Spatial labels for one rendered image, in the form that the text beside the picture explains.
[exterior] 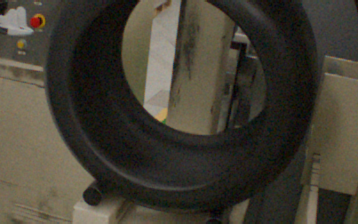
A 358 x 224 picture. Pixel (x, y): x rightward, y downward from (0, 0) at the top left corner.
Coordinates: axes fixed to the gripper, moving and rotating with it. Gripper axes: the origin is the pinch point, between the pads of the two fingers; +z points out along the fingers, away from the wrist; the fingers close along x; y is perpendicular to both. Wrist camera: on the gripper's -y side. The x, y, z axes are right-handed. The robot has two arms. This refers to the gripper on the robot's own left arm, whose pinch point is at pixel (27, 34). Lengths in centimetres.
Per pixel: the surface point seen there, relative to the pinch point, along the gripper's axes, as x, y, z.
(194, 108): 26.8, -15.1, 37.9
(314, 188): -1, -13, 72
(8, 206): 63, -98, -33
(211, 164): 13, -23, 48
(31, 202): 63, -91, -22
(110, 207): -6.4, -31.6, 30.2
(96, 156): -12.2, -16.7, 26.5
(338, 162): 20, -14, 78
